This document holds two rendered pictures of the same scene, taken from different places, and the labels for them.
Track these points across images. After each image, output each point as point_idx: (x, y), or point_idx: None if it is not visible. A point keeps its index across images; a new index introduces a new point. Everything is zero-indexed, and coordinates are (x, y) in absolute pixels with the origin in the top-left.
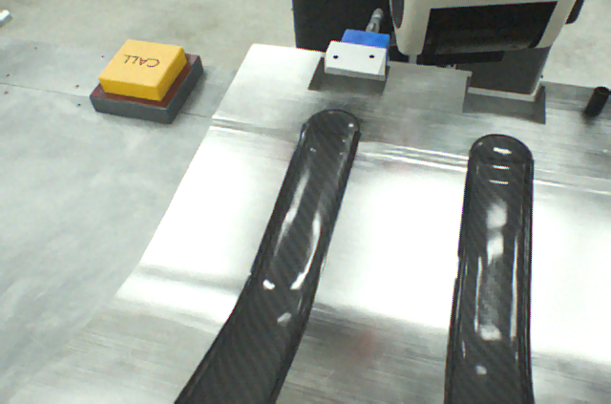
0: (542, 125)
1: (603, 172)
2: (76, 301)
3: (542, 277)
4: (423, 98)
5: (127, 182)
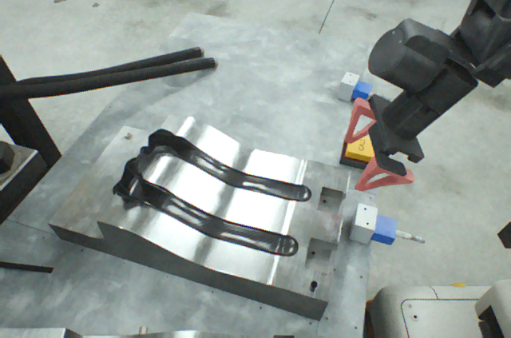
0: (303, 265)
1: (277, 280)
2: (261, 149)
3: (236, 248)
4: (318, 224)
5: (307, 154)
